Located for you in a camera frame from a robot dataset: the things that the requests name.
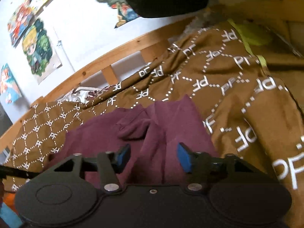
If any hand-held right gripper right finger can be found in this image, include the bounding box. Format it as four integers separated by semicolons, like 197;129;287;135
176;142;268;194

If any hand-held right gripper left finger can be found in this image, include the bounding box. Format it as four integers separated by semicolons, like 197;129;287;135
41;144;131;194

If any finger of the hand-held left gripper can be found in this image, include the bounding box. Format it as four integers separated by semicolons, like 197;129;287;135
0;166;36;180

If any maroon long-sleeve sweater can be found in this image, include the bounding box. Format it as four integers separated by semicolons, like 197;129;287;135
47;94;220;186

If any orange and light blue cloth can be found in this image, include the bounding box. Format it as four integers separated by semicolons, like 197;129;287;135
0;191;23;228

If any grey floral bed sheet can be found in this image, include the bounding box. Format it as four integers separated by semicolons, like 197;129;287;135
62;85;112;105

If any brown printed blanket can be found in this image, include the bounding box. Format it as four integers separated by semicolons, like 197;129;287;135
5;21;304;228

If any orange-haired figure poster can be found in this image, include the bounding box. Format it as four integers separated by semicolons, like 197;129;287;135
0;63;22;104

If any green cartoon character poster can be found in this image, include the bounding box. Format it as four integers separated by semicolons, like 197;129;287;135
21;18;63;85

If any lime green cloth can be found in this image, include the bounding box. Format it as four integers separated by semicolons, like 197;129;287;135
227;18;273;67

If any colourful landscape poster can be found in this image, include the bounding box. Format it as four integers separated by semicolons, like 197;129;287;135
88;0;140;29

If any red cartoon figures poster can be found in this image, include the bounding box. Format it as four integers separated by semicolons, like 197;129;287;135
7;1;36;47

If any wooden bed frame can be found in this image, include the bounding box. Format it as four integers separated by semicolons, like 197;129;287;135
0;0;304;157

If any white wall pipe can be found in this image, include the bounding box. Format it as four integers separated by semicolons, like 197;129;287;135
53;26;76;73

